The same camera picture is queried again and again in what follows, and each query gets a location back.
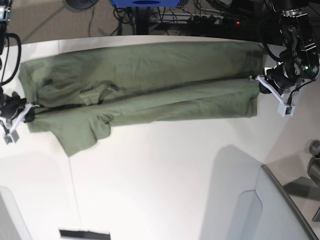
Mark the grey metal stand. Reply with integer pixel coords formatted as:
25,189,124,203
261,139,320,240

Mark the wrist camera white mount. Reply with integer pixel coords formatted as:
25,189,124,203
0,103,39,145
249,67,306,119

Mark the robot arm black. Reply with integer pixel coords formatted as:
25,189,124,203
257,0,320,95
0,0,27,121

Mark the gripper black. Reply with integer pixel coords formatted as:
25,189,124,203
0,91,36,123
259,64,300,95

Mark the black fan base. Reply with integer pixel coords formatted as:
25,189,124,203
65,0,98,10

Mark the olive green t-shirt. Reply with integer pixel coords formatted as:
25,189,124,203
18,41,264,156

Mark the black power strip red light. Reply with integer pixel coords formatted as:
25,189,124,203
192,15,242,26

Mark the white label with black strip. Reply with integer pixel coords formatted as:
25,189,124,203
58,228,112,240

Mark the blue box with oval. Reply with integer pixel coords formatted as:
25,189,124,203
111,0,180,7

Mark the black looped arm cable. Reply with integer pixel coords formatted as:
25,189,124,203
0,32,22,87

